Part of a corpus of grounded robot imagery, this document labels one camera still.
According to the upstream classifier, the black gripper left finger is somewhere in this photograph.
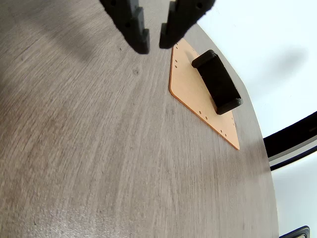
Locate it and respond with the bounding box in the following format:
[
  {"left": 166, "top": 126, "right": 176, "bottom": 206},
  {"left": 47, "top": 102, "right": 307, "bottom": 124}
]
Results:
[{"left": 99, "top": 0, "right": 151, "bottom": 55}]

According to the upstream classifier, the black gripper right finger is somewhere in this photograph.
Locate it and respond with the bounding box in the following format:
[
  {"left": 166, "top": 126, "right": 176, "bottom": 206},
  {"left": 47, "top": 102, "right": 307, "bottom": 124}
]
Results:
[{"left": 158, "top": 0, "right": 216, "bottom": 50}]

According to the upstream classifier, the black hollow rectangular block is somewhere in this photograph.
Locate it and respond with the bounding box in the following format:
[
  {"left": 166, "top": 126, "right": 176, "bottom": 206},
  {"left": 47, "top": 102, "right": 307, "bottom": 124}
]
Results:
[{"left": 191, "top": 49, "right": 244, "bottom": 116}]

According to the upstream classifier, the orange board with holes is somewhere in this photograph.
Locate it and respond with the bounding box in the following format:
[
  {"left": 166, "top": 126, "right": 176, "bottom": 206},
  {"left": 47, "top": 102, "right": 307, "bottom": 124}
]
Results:
[{"left": 168, "top": 37, "right": 241, "bottom": 151}]

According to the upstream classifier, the black and white edge trim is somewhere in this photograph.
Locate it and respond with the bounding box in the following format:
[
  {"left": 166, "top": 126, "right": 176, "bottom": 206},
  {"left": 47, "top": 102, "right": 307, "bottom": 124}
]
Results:
[{"left": 263, "top": 111, "right": 317, "bottom": 172}]

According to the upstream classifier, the dark device with grille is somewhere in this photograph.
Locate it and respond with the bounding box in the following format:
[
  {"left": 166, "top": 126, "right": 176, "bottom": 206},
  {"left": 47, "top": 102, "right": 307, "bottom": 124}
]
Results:
[{"left": 279, "top": 225, "right": 312, "bottom": 238}]

